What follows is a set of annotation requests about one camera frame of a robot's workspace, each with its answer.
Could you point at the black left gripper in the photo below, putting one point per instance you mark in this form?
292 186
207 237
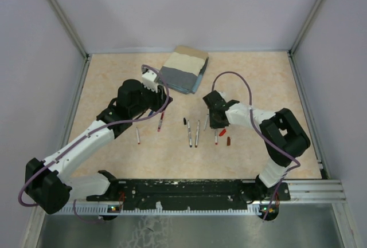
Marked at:
160 97

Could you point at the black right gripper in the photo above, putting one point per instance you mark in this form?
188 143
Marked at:
214 125

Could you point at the white red-end marker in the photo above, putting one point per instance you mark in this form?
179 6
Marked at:
216 136

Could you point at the red marker cap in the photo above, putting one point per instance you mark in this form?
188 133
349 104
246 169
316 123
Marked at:
222 132

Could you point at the red clear pen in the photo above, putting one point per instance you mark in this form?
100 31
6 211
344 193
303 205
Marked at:
160 122

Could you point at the white blue-end marker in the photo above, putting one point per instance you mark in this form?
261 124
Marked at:
189 134

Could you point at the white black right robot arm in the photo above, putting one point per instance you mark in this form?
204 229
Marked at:
284 137

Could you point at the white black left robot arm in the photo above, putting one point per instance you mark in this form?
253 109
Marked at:
49 183

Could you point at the small white black-end pen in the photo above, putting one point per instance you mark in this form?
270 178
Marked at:
206 121

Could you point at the small white red-end pen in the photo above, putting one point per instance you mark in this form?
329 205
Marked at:
137 135

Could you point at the white brown-end marker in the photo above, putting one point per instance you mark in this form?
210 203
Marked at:
197 134

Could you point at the folded grey beige cloth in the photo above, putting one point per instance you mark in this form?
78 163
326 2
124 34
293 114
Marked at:
183 71

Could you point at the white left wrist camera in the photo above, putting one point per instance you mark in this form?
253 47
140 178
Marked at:
149 80

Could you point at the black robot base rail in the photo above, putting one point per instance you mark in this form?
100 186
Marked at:
204 194

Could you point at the aluminium frame post left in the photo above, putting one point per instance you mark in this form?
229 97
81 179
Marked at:
68 27

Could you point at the aluminium frame post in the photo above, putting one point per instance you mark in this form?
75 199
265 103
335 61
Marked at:
68 27
306 26

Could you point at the aluminium frame post right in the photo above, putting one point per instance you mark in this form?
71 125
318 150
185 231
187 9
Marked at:
306 26

